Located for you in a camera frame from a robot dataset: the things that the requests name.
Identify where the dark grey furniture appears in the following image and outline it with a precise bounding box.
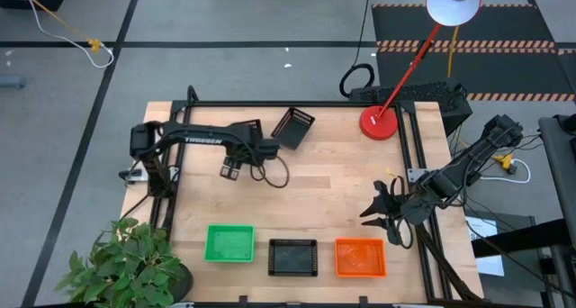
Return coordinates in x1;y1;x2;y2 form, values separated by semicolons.
538;113;576;250

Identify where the yellow power plug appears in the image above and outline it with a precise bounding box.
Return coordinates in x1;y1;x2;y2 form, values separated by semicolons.
492;152;518;175

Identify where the black cable bundle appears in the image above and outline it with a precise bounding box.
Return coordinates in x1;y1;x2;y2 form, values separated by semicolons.
418;222;485;303

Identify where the white paper sheet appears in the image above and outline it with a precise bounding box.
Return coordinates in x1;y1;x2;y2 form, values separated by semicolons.
465;215;505;277

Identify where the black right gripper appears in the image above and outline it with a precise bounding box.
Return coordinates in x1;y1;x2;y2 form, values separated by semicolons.
359;180;434;249

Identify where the black coiled cable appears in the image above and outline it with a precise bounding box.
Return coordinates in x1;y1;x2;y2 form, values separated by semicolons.
338;0;376;99

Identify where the yellow floor cable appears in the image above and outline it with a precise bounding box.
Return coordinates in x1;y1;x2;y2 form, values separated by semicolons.
11;0;103;53

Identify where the black plastic basket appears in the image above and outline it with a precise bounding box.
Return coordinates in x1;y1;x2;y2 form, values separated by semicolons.
231;118;265;140
267;238;320;277
270;106;316;151

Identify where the black computer case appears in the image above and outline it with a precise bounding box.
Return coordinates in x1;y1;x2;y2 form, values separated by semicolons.
348;81;473;136

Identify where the black aluminium frame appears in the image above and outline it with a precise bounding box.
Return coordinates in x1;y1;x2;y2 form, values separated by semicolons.
150;85;485;308

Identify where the black furniture beam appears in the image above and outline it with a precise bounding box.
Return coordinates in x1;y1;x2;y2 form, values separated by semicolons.
472;218;576;258

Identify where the red desk lamp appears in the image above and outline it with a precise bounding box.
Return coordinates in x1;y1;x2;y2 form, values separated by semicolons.
359;0;483;141

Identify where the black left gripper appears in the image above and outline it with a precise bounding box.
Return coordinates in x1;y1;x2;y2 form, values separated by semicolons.
219;136;281;182

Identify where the white floor cable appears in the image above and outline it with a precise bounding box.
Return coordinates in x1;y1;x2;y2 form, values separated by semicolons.
17;0;116;69

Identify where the white power cable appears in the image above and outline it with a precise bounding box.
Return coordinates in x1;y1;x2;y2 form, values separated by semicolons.
479;161;533;185

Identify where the green plastic basket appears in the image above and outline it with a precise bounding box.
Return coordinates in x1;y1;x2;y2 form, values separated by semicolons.
203;224;257;263

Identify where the green potted plant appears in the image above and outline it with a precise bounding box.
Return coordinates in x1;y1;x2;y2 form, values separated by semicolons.
53;216;194;308

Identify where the orange plastic basket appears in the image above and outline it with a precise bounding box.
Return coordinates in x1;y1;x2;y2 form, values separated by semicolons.
334;237;388;279

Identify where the black hazard-striped floor mat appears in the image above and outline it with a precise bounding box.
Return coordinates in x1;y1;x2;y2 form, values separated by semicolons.
371;2;576;103

